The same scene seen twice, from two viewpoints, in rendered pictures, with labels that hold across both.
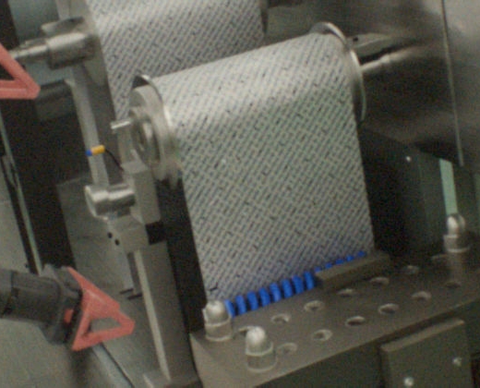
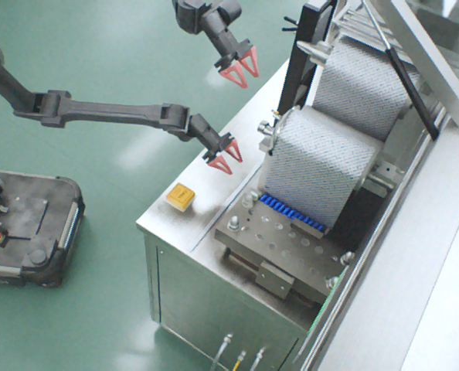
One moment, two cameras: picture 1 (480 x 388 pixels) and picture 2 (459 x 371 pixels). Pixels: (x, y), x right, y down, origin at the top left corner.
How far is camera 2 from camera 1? 0.91 m
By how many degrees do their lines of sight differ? 49
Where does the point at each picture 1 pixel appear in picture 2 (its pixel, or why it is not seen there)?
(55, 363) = (254, 143)
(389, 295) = (297, 250)
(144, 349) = not seen: hidden behind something
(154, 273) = (266, 161)
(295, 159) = (317, 184)
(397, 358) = (263, 268)
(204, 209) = (275, 167)
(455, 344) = (285, 284)
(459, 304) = (299, 278)
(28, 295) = (205, 140)
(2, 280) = (200, 130)
